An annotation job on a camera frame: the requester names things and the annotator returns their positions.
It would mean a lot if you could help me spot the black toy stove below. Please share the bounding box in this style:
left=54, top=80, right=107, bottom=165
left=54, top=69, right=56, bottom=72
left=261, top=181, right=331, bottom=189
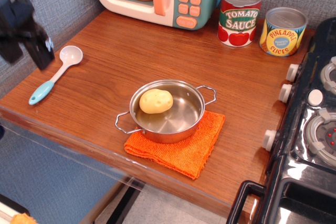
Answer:
left=227, top=18, right=335, bottom=223

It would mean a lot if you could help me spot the white spoon with teal handle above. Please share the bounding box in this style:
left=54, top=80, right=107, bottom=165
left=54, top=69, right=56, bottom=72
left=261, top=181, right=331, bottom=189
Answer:
left=28, top=46, right=83, bottom=105

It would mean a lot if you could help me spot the pineapple slices can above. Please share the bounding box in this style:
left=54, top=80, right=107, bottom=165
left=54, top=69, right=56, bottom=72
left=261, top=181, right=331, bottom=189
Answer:
left=259, top=7, right=308, bottom=57

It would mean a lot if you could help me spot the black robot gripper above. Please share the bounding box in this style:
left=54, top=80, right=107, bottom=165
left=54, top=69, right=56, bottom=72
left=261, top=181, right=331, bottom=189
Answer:
left=0, top=0, right=55, bottom=70

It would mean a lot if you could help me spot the tomato sauce can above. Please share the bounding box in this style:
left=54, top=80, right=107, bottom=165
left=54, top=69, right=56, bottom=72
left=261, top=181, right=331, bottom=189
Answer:
left=217, top=0, right=262, bottom=47

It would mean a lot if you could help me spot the yellow toy potato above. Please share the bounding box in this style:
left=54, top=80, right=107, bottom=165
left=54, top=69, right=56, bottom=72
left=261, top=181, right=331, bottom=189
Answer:
left=139, top=89, right=173, bottom=114

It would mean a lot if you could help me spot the stainless steel pot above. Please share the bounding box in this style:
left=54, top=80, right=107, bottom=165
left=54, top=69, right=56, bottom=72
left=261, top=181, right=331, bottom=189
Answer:
left=115, top=79, right=217, bottom=144

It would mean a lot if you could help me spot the orange knitted cloth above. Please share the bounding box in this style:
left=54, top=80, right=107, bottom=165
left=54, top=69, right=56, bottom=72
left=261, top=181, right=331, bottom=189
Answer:
left=124, top=111, right=225, bottom=180

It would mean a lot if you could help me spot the orange fuzzy object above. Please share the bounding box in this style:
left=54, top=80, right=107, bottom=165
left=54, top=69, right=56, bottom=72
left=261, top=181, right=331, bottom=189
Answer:
left=10, top=213, right=37, bottom=224

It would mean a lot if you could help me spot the clear acrylic edge guard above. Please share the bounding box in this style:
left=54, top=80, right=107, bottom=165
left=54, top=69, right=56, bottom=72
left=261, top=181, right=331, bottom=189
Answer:
left=1, top=107, right=145, bottom=191

